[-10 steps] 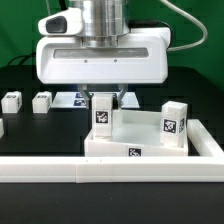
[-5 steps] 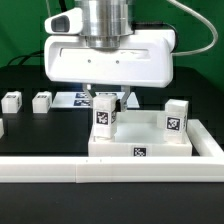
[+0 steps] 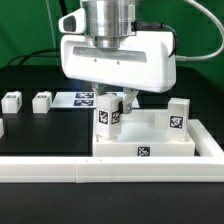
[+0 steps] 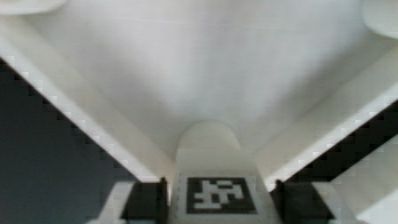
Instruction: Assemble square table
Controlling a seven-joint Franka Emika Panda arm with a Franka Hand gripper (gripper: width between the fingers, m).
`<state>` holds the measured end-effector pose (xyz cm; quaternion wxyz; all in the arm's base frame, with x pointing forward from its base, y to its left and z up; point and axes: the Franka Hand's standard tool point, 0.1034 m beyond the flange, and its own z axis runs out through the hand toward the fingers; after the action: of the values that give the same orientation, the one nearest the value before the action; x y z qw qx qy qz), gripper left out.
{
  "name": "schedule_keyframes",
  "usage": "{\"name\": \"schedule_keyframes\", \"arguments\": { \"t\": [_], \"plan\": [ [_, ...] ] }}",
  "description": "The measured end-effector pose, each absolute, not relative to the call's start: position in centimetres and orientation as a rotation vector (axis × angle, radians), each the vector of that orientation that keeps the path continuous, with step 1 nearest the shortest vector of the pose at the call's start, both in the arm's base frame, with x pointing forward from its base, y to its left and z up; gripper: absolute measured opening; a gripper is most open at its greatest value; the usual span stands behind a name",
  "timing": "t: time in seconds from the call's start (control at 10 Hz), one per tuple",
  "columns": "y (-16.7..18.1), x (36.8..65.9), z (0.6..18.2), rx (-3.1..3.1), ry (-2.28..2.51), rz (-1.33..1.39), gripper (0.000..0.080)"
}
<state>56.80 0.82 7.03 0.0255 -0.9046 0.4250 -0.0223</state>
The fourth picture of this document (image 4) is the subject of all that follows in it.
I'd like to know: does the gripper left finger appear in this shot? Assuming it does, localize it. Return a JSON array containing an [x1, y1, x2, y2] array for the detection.
[[88, 176, 171, 224]]

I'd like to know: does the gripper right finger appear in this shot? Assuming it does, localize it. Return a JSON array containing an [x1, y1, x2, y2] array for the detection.
[[271, 180, 356, 224]]

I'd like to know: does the white leg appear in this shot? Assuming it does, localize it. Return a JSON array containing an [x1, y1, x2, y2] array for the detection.
[[169, 121, 283, 224]]

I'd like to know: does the white square table top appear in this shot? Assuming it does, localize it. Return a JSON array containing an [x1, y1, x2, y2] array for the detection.
[[0, 0, 398, 181]]

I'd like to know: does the white U-shaped fence wall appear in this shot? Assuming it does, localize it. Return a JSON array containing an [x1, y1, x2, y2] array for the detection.
[[328, 133, 398, 224]]

